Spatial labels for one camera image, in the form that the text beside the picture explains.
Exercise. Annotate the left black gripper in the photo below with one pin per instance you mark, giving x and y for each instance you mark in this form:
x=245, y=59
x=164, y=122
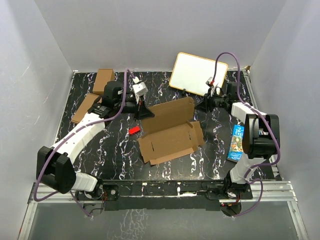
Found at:
x=144, y=113

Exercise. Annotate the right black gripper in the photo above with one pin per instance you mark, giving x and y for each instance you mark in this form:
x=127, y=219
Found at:
x=205, y=104

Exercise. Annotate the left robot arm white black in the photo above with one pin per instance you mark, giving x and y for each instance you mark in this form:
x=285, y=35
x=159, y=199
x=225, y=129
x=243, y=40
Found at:
x=55, y=164

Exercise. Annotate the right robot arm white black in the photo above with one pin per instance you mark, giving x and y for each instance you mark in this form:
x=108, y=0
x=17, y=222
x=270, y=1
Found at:
x=260, y=139

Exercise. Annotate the folded cardboard box upright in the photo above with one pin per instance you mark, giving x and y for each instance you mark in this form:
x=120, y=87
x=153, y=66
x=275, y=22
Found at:
x=103, y=76

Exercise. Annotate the flat cardboard box stack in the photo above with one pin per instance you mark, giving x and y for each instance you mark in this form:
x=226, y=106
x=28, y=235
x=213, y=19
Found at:
x=83, y=108

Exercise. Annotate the red rectangular block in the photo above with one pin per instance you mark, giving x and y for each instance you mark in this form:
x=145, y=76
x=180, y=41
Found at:
x=134, y=130

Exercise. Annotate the blue treehouse book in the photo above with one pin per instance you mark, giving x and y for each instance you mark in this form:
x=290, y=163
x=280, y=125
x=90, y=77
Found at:
x=235, y=151

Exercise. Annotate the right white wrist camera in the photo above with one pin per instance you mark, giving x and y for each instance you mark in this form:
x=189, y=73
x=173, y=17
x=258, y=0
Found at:
x=214, y=88

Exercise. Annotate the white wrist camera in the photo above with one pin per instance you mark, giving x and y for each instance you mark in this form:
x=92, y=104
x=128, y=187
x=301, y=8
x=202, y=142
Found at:
x=214, y=88
x=139, y=90

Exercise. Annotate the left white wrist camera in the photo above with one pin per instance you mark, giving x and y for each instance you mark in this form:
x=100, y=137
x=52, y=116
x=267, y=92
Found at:
x=139, y=90

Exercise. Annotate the small whiteboard with wooden frame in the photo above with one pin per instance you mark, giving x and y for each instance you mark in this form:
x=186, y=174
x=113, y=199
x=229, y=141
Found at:
x=190, y=73

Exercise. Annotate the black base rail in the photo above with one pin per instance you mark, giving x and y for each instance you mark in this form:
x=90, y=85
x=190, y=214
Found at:
x=115, y=195

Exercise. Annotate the aluminium frame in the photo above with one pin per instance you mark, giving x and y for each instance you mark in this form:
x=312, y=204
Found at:
x=277, y=217

